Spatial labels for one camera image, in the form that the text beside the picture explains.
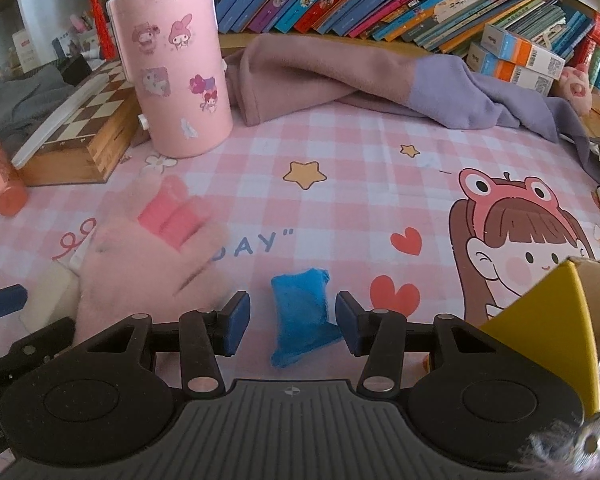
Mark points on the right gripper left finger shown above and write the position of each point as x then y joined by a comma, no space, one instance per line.
203,336

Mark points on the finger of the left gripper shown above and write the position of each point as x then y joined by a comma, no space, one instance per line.
12,299

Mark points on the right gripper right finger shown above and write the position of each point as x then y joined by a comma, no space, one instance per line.
379,335

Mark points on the white eraser block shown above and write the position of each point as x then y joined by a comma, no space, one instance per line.
55,295

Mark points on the blue cloth bundle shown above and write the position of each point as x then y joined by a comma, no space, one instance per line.
302,316

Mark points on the pink fluffy glove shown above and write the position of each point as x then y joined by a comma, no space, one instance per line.
152,254

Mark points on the pink lotion bottle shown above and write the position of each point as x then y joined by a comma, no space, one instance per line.
13,192

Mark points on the pink checkered tablecloth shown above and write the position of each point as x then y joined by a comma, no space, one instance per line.
357,193

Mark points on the wooden chess board box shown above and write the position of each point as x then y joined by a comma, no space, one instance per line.
87,146

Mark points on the yellow cardboard box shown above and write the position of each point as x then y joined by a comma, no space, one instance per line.
557,325

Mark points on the grey cloth on side table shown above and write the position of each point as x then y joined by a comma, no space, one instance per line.
26,103

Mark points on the pink purple fleece garment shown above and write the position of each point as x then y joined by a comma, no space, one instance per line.
276,75

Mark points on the red tassel ornament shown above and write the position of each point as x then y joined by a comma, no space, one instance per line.
105,42

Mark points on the orange blue white carton lower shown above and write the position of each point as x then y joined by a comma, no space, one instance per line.
484,62

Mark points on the orange blue white carton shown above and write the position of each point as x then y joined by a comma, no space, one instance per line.
512,48
484,62

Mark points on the pink sticker cylinder container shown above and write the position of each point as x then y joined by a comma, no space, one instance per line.
170,53

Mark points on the orange blue white carton upper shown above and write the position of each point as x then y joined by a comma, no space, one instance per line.
512,48

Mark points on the pink pig plush toy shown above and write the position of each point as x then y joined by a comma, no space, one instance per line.
573,86

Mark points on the row of leaning books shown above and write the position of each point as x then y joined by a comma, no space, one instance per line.
436,26

